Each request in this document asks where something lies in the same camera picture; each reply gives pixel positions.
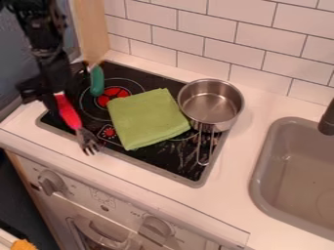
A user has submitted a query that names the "toy stove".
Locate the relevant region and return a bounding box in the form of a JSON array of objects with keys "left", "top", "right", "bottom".
[{"left": 35, "top": 60, "right": 231, "bottom": 189}]

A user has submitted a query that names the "tap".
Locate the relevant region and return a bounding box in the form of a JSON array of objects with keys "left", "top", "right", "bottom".
[{"left": 316, "top": 97, "right": 334, "bottom": 137}]

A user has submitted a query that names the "green cloth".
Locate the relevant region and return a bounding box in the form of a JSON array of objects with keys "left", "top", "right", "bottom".
[{"left": 105, "top": 87, "right": 192, "bottom": 151}]

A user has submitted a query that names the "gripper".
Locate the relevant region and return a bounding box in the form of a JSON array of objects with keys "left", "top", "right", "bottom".
[{"left": 14, "top": 57, "right": 92, "bottom": 115}]

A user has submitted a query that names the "toy sink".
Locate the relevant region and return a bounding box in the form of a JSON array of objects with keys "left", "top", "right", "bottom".
[{"left": 247, "top": 116, "right": 334, "bottom": 242}]

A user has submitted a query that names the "red handled fork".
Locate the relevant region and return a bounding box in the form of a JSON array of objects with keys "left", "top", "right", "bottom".
[{"left": 53, "top": 92, "right": 104, "bottom": 156}]

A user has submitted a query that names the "wooden board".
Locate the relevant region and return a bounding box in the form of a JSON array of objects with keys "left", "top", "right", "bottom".
[{"left": 68, "top": 0, "right": 111, "bottom": 66}]

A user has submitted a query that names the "silver pot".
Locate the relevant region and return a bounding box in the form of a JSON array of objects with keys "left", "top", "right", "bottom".
[{"left": 176, "top": 77, "right": 246, "bottom": 167}]

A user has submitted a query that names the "yellow toy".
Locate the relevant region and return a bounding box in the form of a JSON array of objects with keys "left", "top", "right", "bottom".
[{"left": 9, "top": 238, "right": 40, "bottom": 250}]

